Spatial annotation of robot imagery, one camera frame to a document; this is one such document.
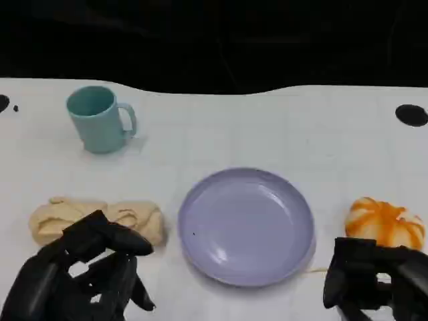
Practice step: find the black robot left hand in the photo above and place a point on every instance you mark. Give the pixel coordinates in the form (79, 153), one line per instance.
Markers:
(50, 281)

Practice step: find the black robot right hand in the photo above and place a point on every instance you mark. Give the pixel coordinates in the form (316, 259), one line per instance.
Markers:
(361, 267)

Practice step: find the beige towel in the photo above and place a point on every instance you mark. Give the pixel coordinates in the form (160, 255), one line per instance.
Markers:
(133, 214)

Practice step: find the orange and white bread roll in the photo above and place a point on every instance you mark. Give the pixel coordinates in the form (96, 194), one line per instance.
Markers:
(384, 220)

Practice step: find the lilac plate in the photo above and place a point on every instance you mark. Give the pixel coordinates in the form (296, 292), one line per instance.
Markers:
(245, 227)

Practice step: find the pale green mug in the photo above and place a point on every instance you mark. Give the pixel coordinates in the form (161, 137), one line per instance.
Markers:
(98, 123)

